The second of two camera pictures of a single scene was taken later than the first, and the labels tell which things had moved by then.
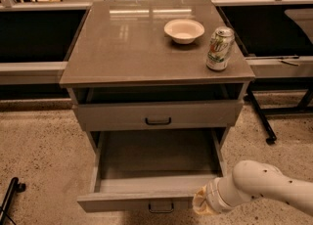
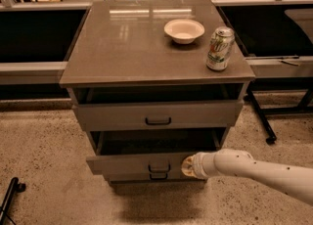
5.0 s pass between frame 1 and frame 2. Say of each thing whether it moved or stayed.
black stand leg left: stayed
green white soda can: stayed
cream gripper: moved
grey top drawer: stayed
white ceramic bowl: stayed
